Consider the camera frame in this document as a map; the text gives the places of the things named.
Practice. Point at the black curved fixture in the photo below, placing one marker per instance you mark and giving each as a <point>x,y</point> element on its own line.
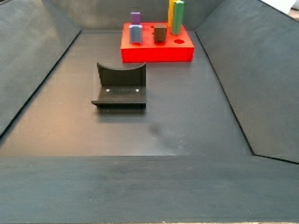
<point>122,86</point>

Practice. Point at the red peg board base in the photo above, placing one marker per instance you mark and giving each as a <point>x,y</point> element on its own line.
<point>176,50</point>

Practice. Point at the blue block peg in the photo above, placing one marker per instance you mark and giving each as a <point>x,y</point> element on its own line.
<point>136,33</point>

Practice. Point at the brown block peg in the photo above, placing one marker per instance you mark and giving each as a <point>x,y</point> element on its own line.
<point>160,33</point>

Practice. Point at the purple block peg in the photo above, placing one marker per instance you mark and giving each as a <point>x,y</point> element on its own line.
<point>136,17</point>

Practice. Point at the green star peg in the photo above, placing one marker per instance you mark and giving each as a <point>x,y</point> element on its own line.
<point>178,8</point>

